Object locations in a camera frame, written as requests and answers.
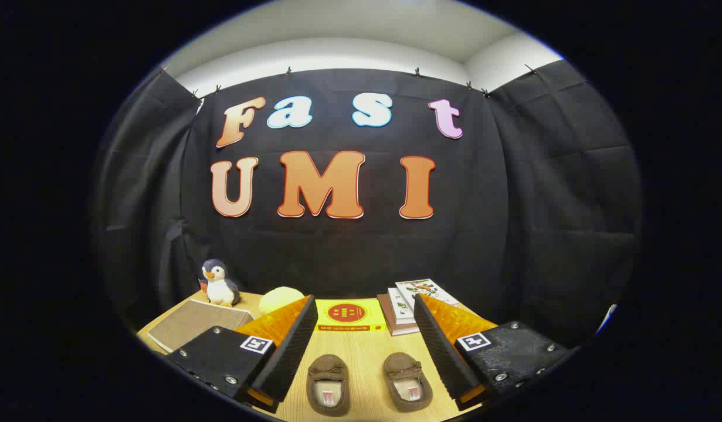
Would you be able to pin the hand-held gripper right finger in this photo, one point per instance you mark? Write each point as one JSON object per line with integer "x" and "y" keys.
{"x": 440, "y": 351}

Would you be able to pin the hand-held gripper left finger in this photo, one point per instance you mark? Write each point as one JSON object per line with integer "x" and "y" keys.
{"x": 290, "y": 351}

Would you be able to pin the brown moccasin shoe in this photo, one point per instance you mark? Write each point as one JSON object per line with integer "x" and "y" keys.
{"x": 407, "y": 381}
{"x": 328, "y": 387}

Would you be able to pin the beige fabric storage box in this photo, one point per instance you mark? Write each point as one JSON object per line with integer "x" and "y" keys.
{"x": 196, "y": 322}

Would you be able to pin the yellow round plush cushion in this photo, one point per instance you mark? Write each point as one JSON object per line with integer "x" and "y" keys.
{"x": 278, "y": 300}

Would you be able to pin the white thin book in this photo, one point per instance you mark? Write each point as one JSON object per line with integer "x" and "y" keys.
{"x": 399, "y": 305}

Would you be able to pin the white illustrated book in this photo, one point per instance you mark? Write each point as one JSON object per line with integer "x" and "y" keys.
{"x": 425, "y": 288}

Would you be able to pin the yellow book with red circle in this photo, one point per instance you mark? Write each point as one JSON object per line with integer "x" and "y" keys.
{"x": 349, "y": 313}

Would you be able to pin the penguin plush toy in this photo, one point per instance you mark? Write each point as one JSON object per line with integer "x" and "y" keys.
{"x": 220, "y": 287}

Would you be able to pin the black backdrop cloth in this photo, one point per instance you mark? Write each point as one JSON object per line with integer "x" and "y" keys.
{"x": 349, "y": 252}

